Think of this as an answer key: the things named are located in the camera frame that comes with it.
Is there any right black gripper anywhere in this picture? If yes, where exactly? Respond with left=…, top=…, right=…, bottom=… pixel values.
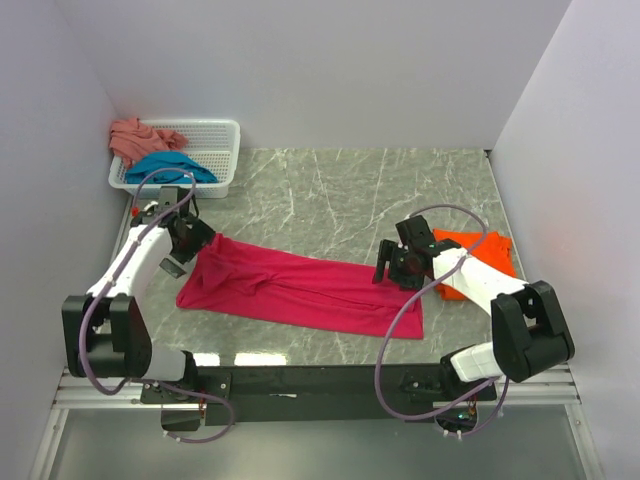
left=372, top=238, right=426, bottom=292

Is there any magenta t-shirt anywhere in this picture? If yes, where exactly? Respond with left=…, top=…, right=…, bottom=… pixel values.
left=176, top=234, right=412, bottom=337

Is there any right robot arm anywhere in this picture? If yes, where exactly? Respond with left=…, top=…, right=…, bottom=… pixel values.
left=373, top=215, right=575, bottom=399

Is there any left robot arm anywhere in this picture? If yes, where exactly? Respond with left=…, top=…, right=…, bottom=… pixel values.
left=61, top=186, right=216, bottom=402

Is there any folded orange t-shirt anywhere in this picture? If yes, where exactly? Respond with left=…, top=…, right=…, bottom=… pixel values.
left=433, top=229, right=517, bottom=301

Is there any teal blue t-shirt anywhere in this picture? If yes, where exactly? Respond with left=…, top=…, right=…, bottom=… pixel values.
left=125, top=151, right=218, bottom=185

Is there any white plastic basket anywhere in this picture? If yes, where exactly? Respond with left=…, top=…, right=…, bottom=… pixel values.
left=108, top=118, right=241, bottom=199

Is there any salmon pink t-shirt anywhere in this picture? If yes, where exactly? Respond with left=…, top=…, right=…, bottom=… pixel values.
left=109, top=117, right=188, bottom=169

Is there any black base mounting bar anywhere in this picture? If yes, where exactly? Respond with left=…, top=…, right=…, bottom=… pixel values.
left=139, top=362, right=501, bottom=431

